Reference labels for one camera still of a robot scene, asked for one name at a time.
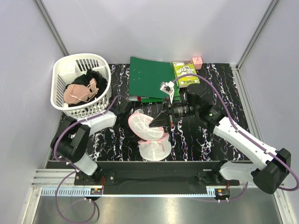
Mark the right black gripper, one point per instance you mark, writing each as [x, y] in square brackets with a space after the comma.
[164, 118]

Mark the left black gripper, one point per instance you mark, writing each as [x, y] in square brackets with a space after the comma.
[131, 136]

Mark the white mesh laundry bag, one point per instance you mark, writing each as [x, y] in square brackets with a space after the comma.
[154, 144]

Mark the beige pink bra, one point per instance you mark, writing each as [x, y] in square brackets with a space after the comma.
[76, 93]

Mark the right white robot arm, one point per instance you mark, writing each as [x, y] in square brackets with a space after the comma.
[268, 167]

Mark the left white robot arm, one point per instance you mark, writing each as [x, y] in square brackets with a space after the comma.
[71, 139]

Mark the white plastic laundry basket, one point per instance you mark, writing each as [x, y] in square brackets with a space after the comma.
[68, 68]

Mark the black marbled table mat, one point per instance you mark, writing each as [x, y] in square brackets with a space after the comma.
[209, 117]

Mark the black clothes in basket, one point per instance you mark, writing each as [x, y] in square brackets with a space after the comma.
[85, 79]

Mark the green folder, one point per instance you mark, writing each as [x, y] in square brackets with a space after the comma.
[145, 78]

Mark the green book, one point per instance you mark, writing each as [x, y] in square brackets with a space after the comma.
[183, 68]

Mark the pink small box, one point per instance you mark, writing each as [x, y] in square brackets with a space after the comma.
[197, 62]

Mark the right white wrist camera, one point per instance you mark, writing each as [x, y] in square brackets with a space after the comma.
[168, 89]

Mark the black mounting base plate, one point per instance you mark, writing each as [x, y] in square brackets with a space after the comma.
[179, 178]

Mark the white cable duct rail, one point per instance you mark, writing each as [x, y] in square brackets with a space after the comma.
[71, 191]

